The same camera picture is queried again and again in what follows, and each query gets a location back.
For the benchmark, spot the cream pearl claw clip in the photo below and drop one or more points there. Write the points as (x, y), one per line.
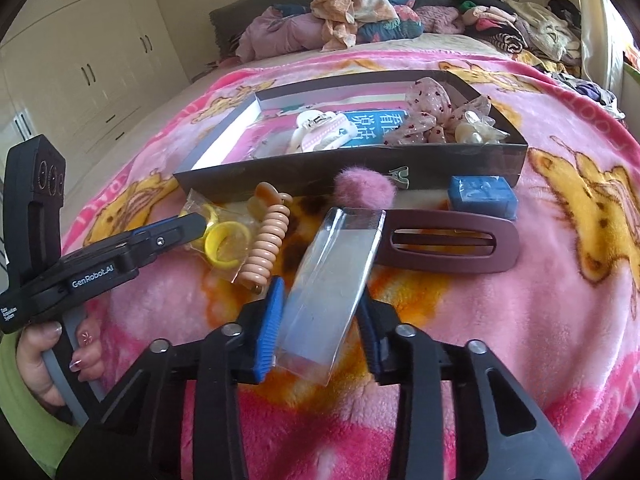
(318, 131)

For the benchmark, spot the maroon oval hair clip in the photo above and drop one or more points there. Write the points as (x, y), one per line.
(444, 241)

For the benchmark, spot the white built-in wardrobe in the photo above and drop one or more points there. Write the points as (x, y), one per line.
(84, 73)

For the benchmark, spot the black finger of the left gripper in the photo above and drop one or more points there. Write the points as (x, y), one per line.
(141, 250)

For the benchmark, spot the pink dotted fabric scrunchie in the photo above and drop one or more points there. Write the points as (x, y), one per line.
(432, 118)

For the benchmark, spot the bagged yellow rings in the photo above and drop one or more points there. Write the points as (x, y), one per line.
(220, 239)

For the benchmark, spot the blue rectangular eraser block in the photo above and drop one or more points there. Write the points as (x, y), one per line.
(488, 195)

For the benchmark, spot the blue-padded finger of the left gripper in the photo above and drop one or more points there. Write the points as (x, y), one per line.
(189, 224)

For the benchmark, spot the clear plastic packet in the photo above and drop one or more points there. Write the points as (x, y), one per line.
(327, 288)

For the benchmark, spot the pink folded quilt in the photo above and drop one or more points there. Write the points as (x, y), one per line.
(273, 34)

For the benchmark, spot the person's left hand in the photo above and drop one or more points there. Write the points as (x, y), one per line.
(35, 359)

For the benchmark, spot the cream curtain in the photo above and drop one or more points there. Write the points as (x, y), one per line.
(603, 34)

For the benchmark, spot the pink cartoon bear blanket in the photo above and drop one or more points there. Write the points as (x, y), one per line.
(565, 319)

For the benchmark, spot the orange white crumpled cloth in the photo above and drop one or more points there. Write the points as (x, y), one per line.
(343, 18)

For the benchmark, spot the pile of mixed clothes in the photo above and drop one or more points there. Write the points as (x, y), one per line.
(550, 32)

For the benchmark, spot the green sleeve left forearm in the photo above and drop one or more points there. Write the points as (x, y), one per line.
(45, 437)

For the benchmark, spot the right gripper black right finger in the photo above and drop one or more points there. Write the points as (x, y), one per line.
(376, 324)

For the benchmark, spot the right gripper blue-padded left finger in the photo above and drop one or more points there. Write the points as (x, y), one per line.
(267, 328)

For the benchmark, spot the pink fluffy pompom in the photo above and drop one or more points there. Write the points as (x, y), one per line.
(358, 187)

